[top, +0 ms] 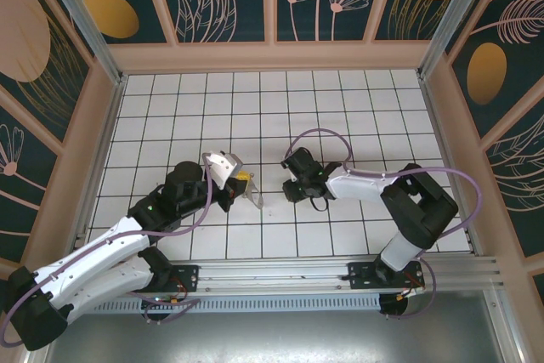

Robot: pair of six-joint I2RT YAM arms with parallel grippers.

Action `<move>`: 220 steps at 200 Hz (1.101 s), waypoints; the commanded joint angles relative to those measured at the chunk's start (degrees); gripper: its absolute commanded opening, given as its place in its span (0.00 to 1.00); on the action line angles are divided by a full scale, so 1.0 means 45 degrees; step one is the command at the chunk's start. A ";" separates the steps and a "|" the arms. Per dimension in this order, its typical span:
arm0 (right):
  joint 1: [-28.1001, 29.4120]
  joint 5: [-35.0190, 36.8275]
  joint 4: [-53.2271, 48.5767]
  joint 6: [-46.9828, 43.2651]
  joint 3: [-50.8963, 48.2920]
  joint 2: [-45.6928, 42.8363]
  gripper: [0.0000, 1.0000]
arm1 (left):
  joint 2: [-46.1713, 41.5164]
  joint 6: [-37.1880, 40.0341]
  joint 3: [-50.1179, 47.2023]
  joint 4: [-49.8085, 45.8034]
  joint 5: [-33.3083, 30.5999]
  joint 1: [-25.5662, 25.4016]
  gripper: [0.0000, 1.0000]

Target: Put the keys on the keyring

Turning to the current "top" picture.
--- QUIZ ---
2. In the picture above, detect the metal key plate with rings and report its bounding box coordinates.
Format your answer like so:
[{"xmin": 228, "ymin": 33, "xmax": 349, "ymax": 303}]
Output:
[{"xmin": 242, "ymin": 171, "xmax": 265, "ymax": 211}]

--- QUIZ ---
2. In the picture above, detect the grey metal sheet panel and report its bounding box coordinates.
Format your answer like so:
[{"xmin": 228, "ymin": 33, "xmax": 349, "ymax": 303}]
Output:
[{"xmin": 42, "ymin": 311, "xmax": 515, "ymax": 363}]

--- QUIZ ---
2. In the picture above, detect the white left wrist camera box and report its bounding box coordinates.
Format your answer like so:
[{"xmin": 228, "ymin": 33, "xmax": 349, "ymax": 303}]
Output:
[{"xmin": 201, "ymin": 150, "xmax": 244, "ymax": 190}]

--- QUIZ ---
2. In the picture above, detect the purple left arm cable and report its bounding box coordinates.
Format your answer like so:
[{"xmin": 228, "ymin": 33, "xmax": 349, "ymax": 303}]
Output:
[{"xmin": 0, "ymin": 154, "xmax": 213, "ymax": 347}]

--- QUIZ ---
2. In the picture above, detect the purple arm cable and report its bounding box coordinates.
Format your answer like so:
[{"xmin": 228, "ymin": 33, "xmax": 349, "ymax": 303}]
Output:
[
  {"xmin": 283, "ymin": 127, "xmax": 484, "ymax": 320},
  {"xmin": 0, "ymin": 154, "xmax": 213, "ymax": 347}
]

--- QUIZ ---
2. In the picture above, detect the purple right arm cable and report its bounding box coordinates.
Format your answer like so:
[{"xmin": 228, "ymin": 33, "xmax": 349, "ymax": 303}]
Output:
[{"xmin": 283, "ymin": 127, "xmax": 484, "ymax": 320}]

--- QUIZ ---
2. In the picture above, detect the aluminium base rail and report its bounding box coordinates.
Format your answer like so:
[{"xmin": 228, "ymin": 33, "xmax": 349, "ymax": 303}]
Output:
[{"xmin": 40, "ymin": 254, "xmax": 509, "ymax": 296}]

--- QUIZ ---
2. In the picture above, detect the small circuit board with wires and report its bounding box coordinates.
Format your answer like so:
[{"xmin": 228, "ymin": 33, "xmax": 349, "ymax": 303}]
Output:
[{"xmin": 141, "ymin": 293, "xmax": 182, "ymax": 309}]

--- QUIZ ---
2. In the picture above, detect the grey slotted cable duct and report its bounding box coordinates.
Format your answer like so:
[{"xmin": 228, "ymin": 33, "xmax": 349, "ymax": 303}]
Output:
[{"xmin": 76, "ymin": 293, "xmax": 383, "ymax": 314}]

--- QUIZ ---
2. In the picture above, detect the yellow connector with wires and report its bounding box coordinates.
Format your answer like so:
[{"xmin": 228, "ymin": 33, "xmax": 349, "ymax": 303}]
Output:
[{"xmin": 393, "ymin": 286, "xmax": 427, "ymax": 303}]

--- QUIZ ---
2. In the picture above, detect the aluminium frame post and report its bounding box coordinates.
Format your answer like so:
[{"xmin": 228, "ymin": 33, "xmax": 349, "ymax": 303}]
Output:
[
  {"xmin": 417, "ymin": 0, "xmax": 502, "ymax": 82},
  {"xmin": 33, "ymin": 0, "xmax": 128, "ymax": 86}
]

